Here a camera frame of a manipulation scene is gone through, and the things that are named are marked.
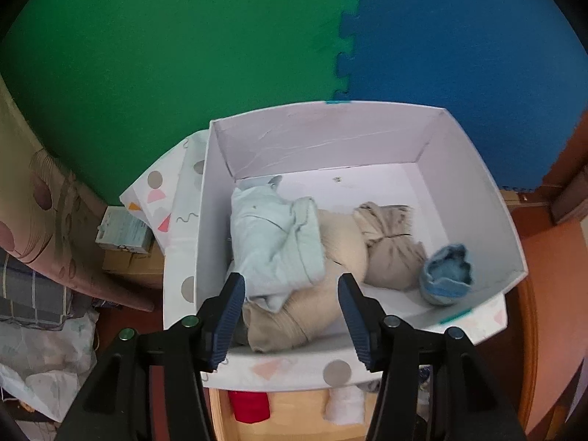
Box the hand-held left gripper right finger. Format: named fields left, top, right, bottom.
left=337, top=273, right=527, bottom=441

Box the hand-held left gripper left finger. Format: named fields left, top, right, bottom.
left=55, top=272, right=246, bottom=441

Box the white sock with pink print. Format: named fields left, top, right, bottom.
left=324, top=386, right=366, bottom=426

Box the taupe knotted underwear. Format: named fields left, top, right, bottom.
left=353, top=201, right=428, bottom=291

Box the beige ribbed underwear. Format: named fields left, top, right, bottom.
left=242, top=209, right=370, bottom=354

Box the mint green underwear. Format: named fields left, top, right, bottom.
left=230, top=184, right=327, bottom=311

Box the light blue sock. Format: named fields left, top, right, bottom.
left=417, top=243, right=478, bottom=308

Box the light wooden drawer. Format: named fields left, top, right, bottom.
left=209, top=379, right=382, bottom=441

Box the white storage box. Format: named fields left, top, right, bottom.
left=193, top=100, right=528, bottom=345

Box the red folded cloth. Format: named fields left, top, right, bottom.
left=228, top=390, right=271, bottom=423

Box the brown cardboard box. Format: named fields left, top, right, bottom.
left=102, top=248, right=166, bottom=290

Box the small teal and white box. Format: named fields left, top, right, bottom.
left=96, top=206, right=154, bottom=254

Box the white patterned cardboard box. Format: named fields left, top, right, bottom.
left=120, top=129, right=507, bottom=390

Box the white plastic bag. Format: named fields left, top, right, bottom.
left=0, top=308, right=99, bottom=423

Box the grey plaid folded cloth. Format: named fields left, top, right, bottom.
left=0, top=248, right=74, bottom=331

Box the brown floral fabric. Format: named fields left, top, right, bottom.
left=0, top=73, right=154, bottom=313

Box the green foam mat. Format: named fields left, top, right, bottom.
left=0, top=0, right=363, bottom=207

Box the blue foam mat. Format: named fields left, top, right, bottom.
left=337, top=0, right=588, bottom=191

